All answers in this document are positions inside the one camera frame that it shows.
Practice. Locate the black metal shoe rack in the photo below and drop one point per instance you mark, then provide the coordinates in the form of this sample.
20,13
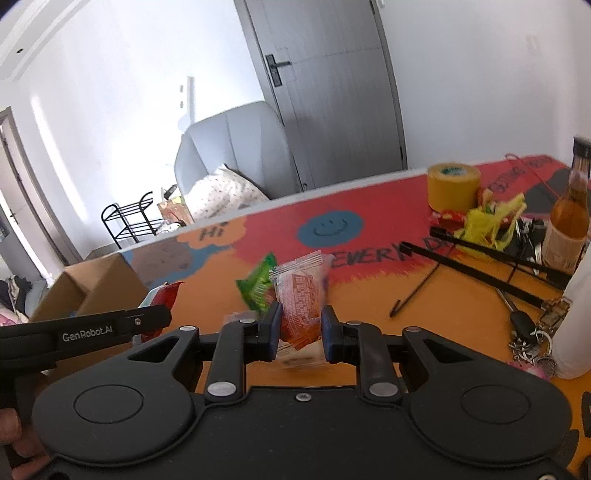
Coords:
129,221

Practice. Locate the pile of clothes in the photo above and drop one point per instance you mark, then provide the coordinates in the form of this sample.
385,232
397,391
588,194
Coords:
18,295

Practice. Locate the green snack wrapper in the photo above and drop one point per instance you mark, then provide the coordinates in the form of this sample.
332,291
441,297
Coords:
256,284

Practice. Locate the amber glass bottle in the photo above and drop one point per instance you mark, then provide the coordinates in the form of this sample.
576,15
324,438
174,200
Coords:
568,221

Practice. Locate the black car key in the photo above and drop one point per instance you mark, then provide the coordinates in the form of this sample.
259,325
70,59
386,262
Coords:
521,323

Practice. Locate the white paper roll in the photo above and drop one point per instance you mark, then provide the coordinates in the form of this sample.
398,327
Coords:
577,323

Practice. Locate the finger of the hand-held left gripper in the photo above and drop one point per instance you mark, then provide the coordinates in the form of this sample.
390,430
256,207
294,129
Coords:
152,318

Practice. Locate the grey door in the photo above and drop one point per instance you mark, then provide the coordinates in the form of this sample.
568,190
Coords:
323,87

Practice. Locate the red yellow wrapper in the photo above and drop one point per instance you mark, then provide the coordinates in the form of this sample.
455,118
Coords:
450,217

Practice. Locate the white dotted pillow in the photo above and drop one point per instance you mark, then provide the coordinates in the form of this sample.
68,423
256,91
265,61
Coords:
221,194

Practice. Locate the red shiny snack wrapper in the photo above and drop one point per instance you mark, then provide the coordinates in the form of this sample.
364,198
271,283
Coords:
168,293

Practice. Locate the grey upholstered chair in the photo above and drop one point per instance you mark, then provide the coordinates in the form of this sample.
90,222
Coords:
231,143

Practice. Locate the person's left hand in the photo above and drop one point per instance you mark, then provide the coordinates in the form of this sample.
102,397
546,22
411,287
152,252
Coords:
9,424

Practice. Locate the brown cardboard box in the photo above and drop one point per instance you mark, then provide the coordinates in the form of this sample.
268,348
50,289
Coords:
101,281

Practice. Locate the thin black stick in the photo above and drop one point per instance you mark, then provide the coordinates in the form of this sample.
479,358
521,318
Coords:
415,290

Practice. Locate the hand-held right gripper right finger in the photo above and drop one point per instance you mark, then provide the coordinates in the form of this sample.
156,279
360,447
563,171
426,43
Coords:
327,325

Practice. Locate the bunch of keys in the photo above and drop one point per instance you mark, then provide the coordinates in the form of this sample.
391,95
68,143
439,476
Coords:
531,348

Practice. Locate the yellow crumpled wrapper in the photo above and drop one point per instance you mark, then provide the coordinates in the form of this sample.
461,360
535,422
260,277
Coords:
489,221

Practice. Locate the clear orange biscuit wrapper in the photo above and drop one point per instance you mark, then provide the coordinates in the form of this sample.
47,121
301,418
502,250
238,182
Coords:
300,300

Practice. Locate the black metal rod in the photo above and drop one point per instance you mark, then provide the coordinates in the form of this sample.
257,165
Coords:
471,272
508,254

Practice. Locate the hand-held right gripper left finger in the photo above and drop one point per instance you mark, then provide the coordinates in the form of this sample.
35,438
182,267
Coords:
276,323

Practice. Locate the yellow tape roll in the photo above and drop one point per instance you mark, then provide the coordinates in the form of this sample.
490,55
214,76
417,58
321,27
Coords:
452,187

